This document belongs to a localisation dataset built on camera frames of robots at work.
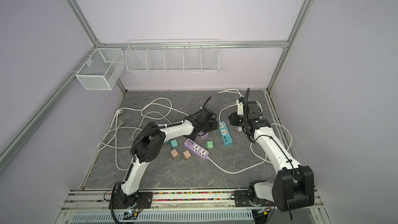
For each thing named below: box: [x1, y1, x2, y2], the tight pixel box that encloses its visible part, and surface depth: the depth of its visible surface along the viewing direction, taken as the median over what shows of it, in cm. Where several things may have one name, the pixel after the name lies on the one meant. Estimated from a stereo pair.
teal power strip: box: [218, 120, 233, 147], surface depth 95 cm
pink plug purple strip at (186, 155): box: [181, 149, 192, 161], surface depth 88 cm
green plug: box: [204, 140, 215, 149], surface depth 91 cm
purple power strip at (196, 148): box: [183, 138, 210, 160], surface depth 90 cm
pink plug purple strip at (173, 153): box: [168, 148, 179, 159], surface depth 88 cm
